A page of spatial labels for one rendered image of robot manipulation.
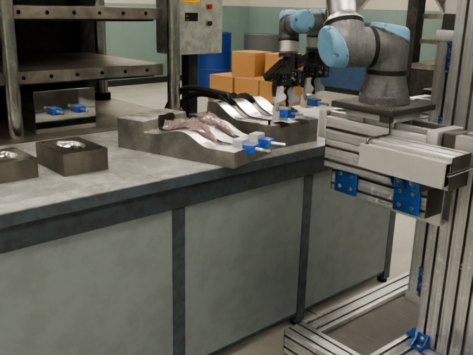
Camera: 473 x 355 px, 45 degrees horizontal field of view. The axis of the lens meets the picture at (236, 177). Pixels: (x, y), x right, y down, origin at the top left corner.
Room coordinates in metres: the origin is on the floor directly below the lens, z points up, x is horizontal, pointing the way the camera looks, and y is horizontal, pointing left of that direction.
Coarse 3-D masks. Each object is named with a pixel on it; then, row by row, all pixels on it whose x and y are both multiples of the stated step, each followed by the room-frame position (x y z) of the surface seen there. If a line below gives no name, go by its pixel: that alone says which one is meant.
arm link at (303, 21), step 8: (288, 16) 2.13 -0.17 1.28; (296, 16) 2.03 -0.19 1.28; (304, 16) 2.04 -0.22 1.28; (312, 16) 2.04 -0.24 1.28; (320, 16) 2.08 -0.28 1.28; (288, 24) 2.09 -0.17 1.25; (296, 24) 2.03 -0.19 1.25; (304, 24) 2.03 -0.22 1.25; (312, 24) 2.04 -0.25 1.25; (320, 24) 2.07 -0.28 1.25; (288, 32) 2.12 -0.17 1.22; (296, 32) 2.07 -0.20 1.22; (304, 32) 2.06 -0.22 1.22; (312, 32) 2.08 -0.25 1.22
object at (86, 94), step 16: (0, 96) 2.57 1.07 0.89; (32, 96) 2.30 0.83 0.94; (48, 96) 2.34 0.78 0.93; (64, 96) 2.39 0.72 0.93; (80, 96) 2.43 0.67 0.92; (0, 112) 2.59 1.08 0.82; (32, 112) 2.31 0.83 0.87; (48, 112) 2.34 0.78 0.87; (64, 112) 2.38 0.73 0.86; (32, 128) 2.32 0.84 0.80; (48, 128) 2.33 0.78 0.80; (64, 128) 2.38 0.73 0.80; (80, 128) 2.43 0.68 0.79
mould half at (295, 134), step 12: (216, 108) 2.31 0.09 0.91; (228, 108) 2.29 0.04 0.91; (252, 108) 2.35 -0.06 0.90; (264, 108) 2.39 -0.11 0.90; (228, 120) 2.25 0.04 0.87; (240, 120) 2.20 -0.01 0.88; (252, 120) 2.19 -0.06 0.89; (288, 120) 2.18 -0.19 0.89; (312, 120) 2.22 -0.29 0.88; (276, 132) 2.09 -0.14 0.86; (288, 132) 2.13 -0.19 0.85; (300, 132) 2.18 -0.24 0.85; (312, 132) 2.22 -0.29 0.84; (288, 144) 2.13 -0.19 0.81
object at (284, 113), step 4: (272, 108) 2.14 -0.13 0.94; (280, 108) 2.12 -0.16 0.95; (284, 108) 2.13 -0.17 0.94; (288, 108) 2.14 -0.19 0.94; (272, 112) 2.14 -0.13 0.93; (276, 112) 2.12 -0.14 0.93; (280, 112) 2.11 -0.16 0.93; (284, 112) 2.10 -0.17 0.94; (288, 112) 2.09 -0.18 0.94; (292, 112) 2.10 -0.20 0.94; (272, 116) 2.13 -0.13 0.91; (276, 116) 2.12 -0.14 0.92; (280, 116) 2.11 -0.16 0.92; (284, 116) 2.09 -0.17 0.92; (288, 116) 2.08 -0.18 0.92; (292, 116) 2.10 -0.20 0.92; (276, 120) 2.12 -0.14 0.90; (280, 120) 2.11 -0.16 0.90; (284, 120) 2.13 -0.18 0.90
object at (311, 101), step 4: (308, 96) 2.40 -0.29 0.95; (312, 96) 2.41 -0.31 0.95; (304, 100) 2.40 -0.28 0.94; (308, 100) 2.39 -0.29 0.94; (312, 100) 2.38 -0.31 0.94; (316, 100) 2.37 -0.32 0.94; (320, 100) 2.39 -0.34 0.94; (304, 104) 2.40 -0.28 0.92; (308, 104) 2.39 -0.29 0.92; (312, 104) 2.38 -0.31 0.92; (316, 104) 2.37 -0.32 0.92; (320, 104) 2.36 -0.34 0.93; (324, 104) 2.35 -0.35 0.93; (328, 104) 2.35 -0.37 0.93
